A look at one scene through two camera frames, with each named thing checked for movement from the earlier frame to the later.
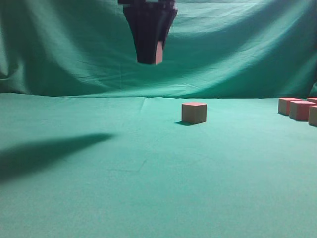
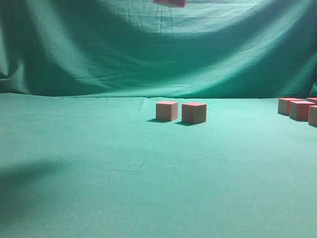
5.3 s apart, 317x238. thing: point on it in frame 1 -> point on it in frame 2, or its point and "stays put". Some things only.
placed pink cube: [194, 113] stays put
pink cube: [299, 110] stays put
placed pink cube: [159, 52] -> [167, 110]
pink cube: [312, 115] stays put
